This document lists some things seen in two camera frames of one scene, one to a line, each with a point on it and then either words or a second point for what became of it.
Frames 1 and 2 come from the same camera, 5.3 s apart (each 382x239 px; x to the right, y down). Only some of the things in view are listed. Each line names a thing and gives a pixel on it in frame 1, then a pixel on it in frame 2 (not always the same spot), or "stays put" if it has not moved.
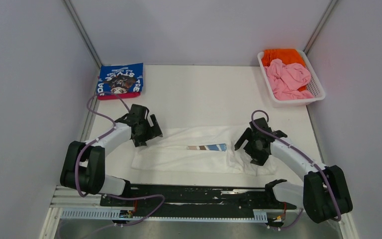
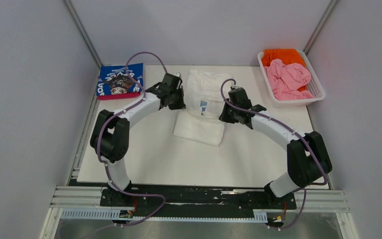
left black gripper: [153, 132] to [180, 105]
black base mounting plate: [195, 197] stays put
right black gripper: [259, 158] to [224, 117]
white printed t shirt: [206, 149] to [200, 120]
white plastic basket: [313, 85] stays put
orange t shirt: [287, 56] stays put
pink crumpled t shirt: [288, 82] stays put
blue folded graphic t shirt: [121, 78] stays put
